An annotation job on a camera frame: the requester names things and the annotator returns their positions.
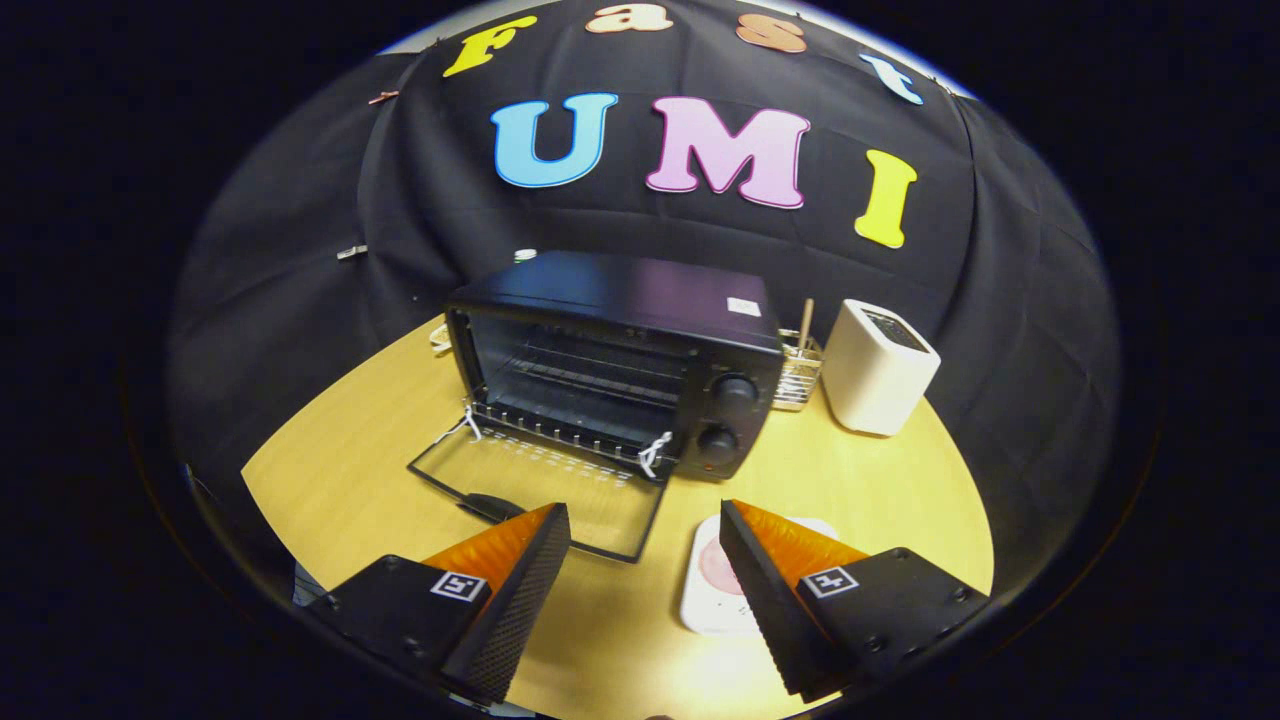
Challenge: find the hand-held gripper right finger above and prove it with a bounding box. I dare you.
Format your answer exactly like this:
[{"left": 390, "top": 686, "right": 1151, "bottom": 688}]
[{"left": 720, "top": 500, "right": 991, "bottom": 701}]

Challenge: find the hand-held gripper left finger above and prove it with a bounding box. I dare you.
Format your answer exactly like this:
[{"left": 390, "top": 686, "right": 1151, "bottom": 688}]
[{"left": 305, "top": 502, "right": 573, "bottom": 706}]

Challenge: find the white food tray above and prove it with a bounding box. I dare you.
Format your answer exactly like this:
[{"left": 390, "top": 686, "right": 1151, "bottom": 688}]
[{"left": 680, "top": 514, "right": 839, "bottom": 637}]

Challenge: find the pink ham slice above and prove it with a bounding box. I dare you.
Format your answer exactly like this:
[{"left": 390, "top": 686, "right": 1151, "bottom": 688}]
[{"left": 698, "top": 540, "right": 746, "bottom": 596}]

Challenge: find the black toaster oven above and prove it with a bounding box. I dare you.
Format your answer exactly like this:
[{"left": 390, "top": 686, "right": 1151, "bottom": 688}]
[{"left": 407, "top": 250, "right": 786, "bottom": 564}]

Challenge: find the white bread toaster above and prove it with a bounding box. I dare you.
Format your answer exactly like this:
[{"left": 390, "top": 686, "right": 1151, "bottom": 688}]
[{"left": 822, "top": 298, "right": 942, "bottom": 438}]

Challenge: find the black backdrop cloth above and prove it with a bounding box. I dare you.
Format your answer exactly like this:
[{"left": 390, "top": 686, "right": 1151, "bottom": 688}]
[{"left": 165, "top": 0, "right": 1121, "bottom": 601}]

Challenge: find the wire mesh basket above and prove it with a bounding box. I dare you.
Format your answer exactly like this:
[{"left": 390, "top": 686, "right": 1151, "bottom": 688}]
[{"left": 772, "top": 330, "right": 825, "bottom": 412}]

